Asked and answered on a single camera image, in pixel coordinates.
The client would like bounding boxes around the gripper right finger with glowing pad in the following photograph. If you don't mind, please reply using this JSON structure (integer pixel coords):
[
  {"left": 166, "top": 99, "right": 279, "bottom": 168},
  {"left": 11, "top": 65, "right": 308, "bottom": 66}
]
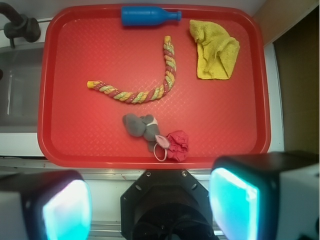
[{"left": 208, "top": 151, "right": 320, "bottom": 240}]

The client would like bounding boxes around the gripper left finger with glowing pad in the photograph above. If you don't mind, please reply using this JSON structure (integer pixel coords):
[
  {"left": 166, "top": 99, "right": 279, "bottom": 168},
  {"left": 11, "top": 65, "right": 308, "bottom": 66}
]
[{"left": 0, "top": 170, "right": 92, "bottom": 240}]

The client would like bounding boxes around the red plastic tray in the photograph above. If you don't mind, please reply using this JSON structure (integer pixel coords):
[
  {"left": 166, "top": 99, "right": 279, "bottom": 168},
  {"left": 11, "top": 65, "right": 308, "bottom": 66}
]
[{"left": 37, "top": 4, "right": 271, "bottom": 169}]

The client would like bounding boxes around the crumpled red paper ball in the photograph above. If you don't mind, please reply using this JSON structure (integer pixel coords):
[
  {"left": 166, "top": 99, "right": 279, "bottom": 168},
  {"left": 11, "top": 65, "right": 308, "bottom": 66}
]
[{"left": 167, "top": 130, "right": 189, "bottom": 163}]

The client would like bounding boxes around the gray plush mouse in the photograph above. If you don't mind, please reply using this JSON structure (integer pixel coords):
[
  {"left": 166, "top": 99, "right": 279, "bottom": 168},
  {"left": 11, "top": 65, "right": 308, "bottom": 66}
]
[{"left": 122, "top": 113, "right": 171, "bottom": 162}]

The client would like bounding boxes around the gray sink basin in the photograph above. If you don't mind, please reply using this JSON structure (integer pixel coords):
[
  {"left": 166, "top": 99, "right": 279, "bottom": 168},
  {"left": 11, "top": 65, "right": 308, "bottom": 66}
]
[{"left": 0, "top": 46, "right": 44, "bottom": 133}]

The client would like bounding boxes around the yellow cloth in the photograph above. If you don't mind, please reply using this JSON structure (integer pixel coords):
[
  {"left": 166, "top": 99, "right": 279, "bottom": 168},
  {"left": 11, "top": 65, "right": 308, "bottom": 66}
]
[{"left": 189, "top": 19, "right": 240, "bottom": 80}]

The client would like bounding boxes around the dark metal faucet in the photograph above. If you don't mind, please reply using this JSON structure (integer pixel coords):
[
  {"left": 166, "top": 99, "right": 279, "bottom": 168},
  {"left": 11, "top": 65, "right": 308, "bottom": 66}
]
[{"left": 0, "top": 2, "right": 41, "bottom": 49}]

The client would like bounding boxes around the blue plastic bottle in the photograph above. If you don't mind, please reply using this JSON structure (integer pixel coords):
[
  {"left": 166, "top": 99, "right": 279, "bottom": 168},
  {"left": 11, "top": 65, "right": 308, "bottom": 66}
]
[{"left": 120, "top": 6, "right": 182, "bottom": 26}]

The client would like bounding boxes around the multicolour twisted rope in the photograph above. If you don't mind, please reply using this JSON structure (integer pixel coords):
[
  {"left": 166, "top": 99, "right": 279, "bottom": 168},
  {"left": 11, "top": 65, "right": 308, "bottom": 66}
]
[{"left": 86, "top": 35, "right": 177, "bottom": 105}]

